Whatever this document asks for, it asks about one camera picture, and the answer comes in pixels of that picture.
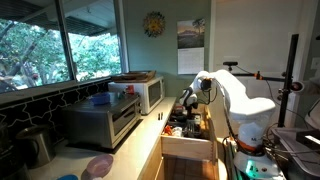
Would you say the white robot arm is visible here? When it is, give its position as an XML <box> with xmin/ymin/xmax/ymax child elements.
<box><xmin>179</xmin><ymin>70</ymin><xmax>281</xmax><ymax>180</ymax></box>

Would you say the white microwave oven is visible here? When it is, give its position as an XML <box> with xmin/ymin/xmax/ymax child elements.
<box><xmin>108</xmin><ymin>76</ymin><xmax>165</xmax><ymax>115</ymax></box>

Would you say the stainless steel pot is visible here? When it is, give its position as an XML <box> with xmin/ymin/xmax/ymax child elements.
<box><xmin>16</xmin><ymin>125</ymin><xmax>55</xmax><ymax>169</ymax></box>

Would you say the sun wall decoration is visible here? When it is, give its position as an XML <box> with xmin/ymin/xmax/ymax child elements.
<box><xmin>143</xmin><ymin>11</ymin><xmax>166</xmax><ymax>38</ymax></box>

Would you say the red cup on toaster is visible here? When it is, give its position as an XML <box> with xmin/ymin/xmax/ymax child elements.
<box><xmin>126</xmin><ymin>85</ymin><xmax>135</xmax><ymax>94</ymax></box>

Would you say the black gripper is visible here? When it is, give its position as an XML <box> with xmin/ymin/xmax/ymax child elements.
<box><xmin>184</xmin><ymin>101</ymin><xmax>198</xmax><ymax>119</ymax></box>

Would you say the wooden tray on microwave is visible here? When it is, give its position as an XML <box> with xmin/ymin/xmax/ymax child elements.
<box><xmin>111</xmin><ymin>70</ymin><xmax>156</xmax><ymax>82</ymax></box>

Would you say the black camera stand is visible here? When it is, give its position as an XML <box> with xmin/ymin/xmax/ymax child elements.
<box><xmin>234</xmin><ymin>34</ymin><xmax>299</xmax><ymax>127</ymax></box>

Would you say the wall calendar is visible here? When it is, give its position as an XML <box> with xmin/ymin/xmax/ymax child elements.
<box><xmin>177</xmin><ymin>19</ymin><xmax>205</xmax><ymax>74</ymax></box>

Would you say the open wooden drawer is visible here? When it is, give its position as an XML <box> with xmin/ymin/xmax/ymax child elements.
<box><xmin>161</xmin><ymin>105</ymin><xmax>216</xmax><ymax>162</ymax></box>

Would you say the pink plastic bowl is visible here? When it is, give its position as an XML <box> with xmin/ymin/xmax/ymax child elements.
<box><xmin>86</xmin><ymin>154</ymin><xmax>113</xmax><ymax>177</ymax></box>

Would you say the blue bowl on toaster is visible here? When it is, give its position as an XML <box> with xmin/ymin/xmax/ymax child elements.
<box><xmin>89</xmin><ymin>92</ymin><xmax>110</xmax><ymax>105</ymax></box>

